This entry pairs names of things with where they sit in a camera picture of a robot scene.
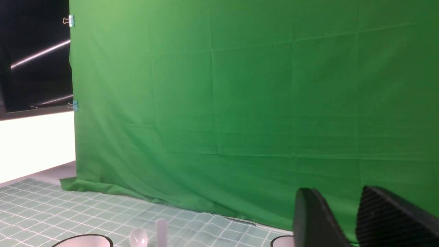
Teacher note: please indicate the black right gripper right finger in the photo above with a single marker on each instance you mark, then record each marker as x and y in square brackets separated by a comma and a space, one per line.
[385, 219]

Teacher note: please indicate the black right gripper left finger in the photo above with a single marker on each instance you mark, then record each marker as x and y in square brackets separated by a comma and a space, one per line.
[314, 224]

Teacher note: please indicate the plain white spoon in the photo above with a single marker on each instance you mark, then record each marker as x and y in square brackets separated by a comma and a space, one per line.
[161, 233]

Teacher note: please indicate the white cup black rim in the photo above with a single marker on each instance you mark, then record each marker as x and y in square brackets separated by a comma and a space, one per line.
[283, 241]

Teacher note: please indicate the green backdrop cloth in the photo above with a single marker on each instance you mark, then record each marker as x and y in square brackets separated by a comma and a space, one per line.
[229, 106]

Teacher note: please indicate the white bowl black rim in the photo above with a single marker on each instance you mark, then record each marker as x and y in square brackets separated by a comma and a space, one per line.
[86, 240]

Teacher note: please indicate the blue binder clip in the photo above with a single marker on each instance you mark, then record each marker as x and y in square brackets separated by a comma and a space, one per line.
[74, 105]
[70, 20]

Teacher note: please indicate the green checkered tablecloth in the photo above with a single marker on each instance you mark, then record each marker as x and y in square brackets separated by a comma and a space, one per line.
[38, 214]

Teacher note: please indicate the dark window panel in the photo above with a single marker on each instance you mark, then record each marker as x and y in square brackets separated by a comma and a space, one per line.
[36, 76]

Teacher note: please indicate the upper blue binder clip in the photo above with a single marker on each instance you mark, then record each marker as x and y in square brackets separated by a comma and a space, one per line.
[70, 20]

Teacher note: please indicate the white spoon patterned handle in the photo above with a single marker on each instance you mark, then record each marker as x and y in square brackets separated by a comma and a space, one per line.
[138, 238]

